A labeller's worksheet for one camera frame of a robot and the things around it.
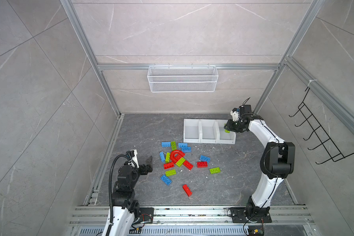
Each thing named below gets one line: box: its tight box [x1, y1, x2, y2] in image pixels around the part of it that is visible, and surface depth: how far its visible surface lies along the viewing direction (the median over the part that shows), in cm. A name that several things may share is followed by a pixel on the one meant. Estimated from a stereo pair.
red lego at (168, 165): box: [163, 161, 175, 170], surface depth 92 cm
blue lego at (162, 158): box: [159, 151, 166, 163], surface depth 94 cm
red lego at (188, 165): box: [182, 160, 194, 171], surface depth 92 cm
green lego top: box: [170, 141, 177, 151], surface depth 102 cm
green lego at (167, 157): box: [165, 152, 171, 164], surface depth 94 cm
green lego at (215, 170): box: [209, 167, 221, 175], surface depth 90 cm
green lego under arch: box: [176, 157, 186, 168], surface depth 92 cm
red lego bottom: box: [182, 183, 193, 198], surface depth 83 cm
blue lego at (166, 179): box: [160, 174, 173, 186], surface depth 86 cm
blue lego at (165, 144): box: [161, 141, 172, 148], surface depth 100 cm
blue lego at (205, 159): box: [199, 154, 211, 164], surface depth 95 cm
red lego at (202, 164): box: [196, 161, 208, 169], surface depth 92 cm
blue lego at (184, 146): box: [177, 142, 191, 150], surface depth 100 cm
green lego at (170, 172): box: [165, 169, 177, 177], surface depth 90 cm
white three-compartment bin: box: [183, 118, 237, 145], surface depth 106 cm
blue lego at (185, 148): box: [178, 144, 192, 153], surface depth 100 cm
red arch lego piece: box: [170, 149, 186, 164], surface depth 97 cm
